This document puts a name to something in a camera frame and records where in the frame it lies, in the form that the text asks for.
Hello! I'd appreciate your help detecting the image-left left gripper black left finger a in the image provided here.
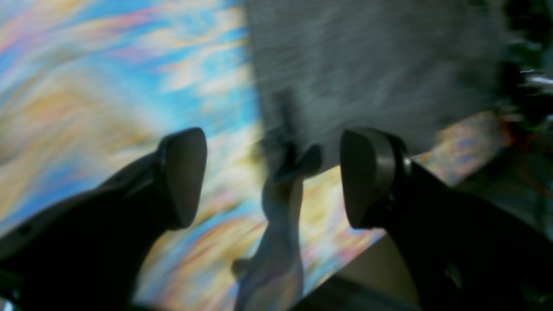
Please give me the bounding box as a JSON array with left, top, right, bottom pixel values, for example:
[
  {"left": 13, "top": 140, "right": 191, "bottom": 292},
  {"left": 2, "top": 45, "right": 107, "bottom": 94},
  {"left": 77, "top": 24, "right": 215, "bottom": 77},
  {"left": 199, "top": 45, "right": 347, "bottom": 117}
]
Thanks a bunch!
[{"left": 1, "top": 127, "right": 207, "bottom": 311}]

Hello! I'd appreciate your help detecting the grey t-shirt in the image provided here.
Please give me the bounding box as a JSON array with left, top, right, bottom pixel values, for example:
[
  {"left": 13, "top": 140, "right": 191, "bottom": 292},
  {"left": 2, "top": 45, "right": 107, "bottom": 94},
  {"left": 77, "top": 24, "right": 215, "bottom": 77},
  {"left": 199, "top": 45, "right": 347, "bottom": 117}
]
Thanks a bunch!
[{"left": 245, "top": 0, "right": 505, "bottom": 171}]

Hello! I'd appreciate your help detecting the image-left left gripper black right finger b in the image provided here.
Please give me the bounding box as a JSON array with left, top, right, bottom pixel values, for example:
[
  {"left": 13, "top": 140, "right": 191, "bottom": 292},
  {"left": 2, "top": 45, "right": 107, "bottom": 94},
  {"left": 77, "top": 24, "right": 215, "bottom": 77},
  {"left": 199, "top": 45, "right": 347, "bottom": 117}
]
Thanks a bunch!
[{"left": 340, "top": 127, "right": 553, "bottom": 311}]

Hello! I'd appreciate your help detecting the patterned tile tablecloth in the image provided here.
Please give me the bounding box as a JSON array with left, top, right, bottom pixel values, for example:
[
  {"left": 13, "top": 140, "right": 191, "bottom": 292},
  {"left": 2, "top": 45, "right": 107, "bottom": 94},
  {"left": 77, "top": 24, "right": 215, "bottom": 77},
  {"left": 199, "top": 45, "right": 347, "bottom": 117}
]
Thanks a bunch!
[{"left": 1, "top": 0, "right": 506, "bottom": 311}]

